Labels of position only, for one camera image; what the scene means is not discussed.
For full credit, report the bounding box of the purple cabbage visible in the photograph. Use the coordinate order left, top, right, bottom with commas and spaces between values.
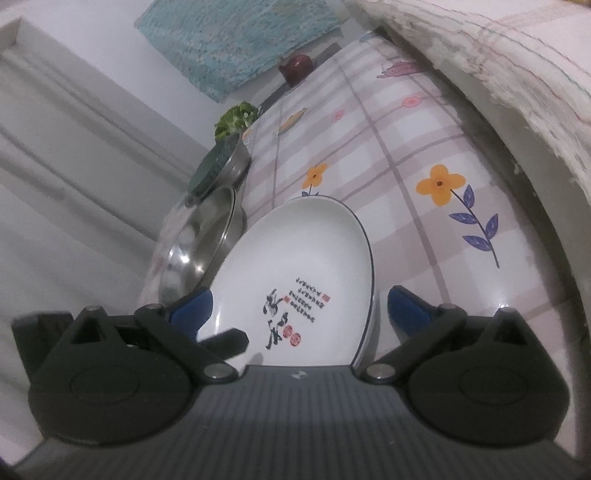
278, 53, 315, 86

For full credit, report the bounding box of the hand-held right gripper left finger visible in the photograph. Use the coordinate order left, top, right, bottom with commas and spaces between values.
69, 288, 234, 384

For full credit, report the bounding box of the checked floral tablecloth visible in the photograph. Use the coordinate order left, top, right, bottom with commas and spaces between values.
139, 30, 568, 334

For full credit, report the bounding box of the green lettuce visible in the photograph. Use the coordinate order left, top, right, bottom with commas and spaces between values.
215, 102, 259, 139

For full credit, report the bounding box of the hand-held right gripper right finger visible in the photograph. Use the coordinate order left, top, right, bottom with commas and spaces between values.
361, 285, 533, 385

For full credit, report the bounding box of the white printed plate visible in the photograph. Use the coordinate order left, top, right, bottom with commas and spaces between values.
196, 195, 382, 370

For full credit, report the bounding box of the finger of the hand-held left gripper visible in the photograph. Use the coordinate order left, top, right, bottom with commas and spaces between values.
198, 329, 251, 360

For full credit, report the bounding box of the small steel bowl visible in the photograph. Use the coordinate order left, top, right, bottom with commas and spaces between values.
185, 137, 253, 209

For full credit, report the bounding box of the blue speckled towel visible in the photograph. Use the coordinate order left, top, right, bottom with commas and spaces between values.
134, 0, 345, 103

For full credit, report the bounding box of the large steel bowl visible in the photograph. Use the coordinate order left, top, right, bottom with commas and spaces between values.
158, 185, 250, 308

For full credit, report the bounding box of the dark green plate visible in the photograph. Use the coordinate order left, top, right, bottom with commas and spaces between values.
189, 137, 242, 195

